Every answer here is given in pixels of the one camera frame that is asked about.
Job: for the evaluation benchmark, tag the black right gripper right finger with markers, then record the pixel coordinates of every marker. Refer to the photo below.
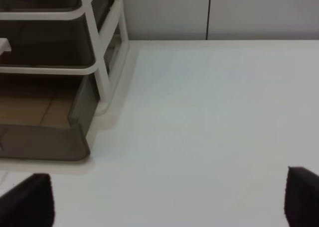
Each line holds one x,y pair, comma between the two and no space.
301,206

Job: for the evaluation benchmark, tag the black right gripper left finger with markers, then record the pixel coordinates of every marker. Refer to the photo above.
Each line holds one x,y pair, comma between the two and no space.
28,204

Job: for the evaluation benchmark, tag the smoky bottom drawer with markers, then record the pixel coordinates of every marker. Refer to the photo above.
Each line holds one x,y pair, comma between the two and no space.
46,117

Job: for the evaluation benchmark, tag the smoky middle drawer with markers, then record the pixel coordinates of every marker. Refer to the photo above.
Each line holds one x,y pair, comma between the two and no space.
51,43

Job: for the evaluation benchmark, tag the white drawer cabinet frame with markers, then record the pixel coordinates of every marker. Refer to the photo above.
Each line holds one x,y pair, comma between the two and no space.
108,33

